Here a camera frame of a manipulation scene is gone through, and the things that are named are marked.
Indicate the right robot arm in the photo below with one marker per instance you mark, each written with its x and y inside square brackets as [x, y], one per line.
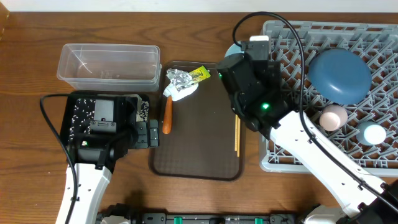
[253, 83]

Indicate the small light blue bowl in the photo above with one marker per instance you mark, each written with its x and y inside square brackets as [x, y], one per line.
[233, 49]

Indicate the large blue bowl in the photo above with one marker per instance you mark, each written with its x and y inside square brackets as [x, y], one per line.
[340, 76]

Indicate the pink cup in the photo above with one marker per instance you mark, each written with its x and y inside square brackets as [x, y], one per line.
[333, 117]

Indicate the orange carrot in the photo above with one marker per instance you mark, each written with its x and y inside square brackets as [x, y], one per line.
[167, 121]

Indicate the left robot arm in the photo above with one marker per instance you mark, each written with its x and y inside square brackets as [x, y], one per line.
[91, 163]

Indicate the white rice grains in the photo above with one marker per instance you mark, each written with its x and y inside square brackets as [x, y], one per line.
[84, 111]

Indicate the brown plastic tray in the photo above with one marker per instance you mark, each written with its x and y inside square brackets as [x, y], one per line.
[201, 142]

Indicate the yellow snack wrapper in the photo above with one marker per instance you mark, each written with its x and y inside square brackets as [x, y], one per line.
[199, 74]

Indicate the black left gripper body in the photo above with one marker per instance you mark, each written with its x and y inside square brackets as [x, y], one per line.
[142, 139]

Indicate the clear plastic bin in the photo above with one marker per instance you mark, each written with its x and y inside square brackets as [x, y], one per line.
[110, 67]

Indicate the light blue cup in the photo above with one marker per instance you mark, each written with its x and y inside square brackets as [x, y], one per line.
[370, 133]

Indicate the grey dishwasher rack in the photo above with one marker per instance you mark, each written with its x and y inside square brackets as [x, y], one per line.
[376, 44]

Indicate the crumpled aluminium foil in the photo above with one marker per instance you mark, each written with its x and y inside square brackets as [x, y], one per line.
[179, 79]

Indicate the black waste tray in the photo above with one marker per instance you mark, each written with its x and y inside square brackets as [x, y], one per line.
[125, 109]

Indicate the wooden chopstick right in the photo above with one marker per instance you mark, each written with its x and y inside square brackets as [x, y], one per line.
[238, 140]

